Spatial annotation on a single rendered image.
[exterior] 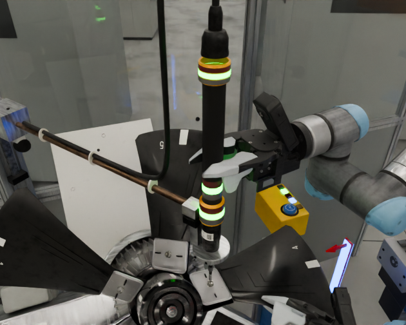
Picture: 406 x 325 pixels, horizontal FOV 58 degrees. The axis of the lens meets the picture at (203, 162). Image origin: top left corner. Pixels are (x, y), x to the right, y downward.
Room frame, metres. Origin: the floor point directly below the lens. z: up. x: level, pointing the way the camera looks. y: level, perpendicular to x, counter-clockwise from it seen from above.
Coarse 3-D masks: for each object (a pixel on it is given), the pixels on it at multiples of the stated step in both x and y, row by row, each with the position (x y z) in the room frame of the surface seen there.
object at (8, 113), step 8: (0, 104) 0.84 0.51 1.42; (8, 104) 0.84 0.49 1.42; (16, 104) 0.84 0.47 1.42; (0, 112) 0.79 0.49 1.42; (8, 112) 0.79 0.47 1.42; (16, 112) 0.80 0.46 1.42; (24, 112) 0.82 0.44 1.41; (0, 120) 0.77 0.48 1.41; (8, 120) 0.78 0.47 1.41; (16, 120) 0.80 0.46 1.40; (24, 120) 0.81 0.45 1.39; (0, 128) 0.78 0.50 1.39; (8, 128) 0.78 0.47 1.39; (16, 128) 0.79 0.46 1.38; (0, 136) 0.79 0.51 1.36; (8, 136) 0.77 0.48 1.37; (16, 136) 0.79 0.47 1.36
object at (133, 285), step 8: (120, 272) 0.44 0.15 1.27; (112, 280) 0.44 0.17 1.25; (120, 280) 0.44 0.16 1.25; (128, 280) 0.44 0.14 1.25; (136, 280) 0.44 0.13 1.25; (104, 288) 0.45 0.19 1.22; (112, 288) 0.44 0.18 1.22; (128, 288) 0.44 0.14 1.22; (136, 288) 0.44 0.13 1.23; (112, 296) 0.45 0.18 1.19; (120, 296) 0.44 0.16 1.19; (128, 296) 0.44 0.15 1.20
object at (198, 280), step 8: (200, 272) 0.51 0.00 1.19; (208, 272) 0.51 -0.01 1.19; (216, 272) 0.51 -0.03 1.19; (192, 280) 0.48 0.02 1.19; (200, 280) 0.48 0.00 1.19; (208, 280) 0.49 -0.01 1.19; (216, 280) 0.49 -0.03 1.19; (200, 288) 0.46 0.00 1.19; (208, 288) 0.46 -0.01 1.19; (216, 288) 0.46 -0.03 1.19; (224, 288) 0.46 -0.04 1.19; (208, 296) 0.44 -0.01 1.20; (224, 296) 0.44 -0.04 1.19; (208, 304) 0.42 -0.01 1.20
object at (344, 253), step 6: (348, 246) 0.59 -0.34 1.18; (342, 252) 0.60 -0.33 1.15; (348, 252) 0.58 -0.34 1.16; (342, 258) 0.59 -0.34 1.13; (336, 264) 0.60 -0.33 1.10; (342, 264) 0.59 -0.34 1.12; (336, 270) 0.60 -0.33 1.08; (342, 270) 0.58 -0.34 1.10; (336, 276) 0.59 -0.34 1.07; (336, 282) 0.59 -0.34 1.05; (330, 288) 0.60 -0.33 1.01
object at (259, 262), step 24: (264, 240) 0.60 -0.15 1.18; (288, 240) 0.60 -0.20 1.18; (216, 264) 0.53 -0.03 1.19; (240, 264) 0.53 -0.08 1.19; (264, 264) 0.53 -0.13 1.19; (288, 264) 0.53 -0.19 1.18; (240, 288) 0.46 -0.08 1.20; (264, 288) 0.47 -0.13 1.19; (288, 288) 0.47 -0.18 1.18; (312, 288) 0.48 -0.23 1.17
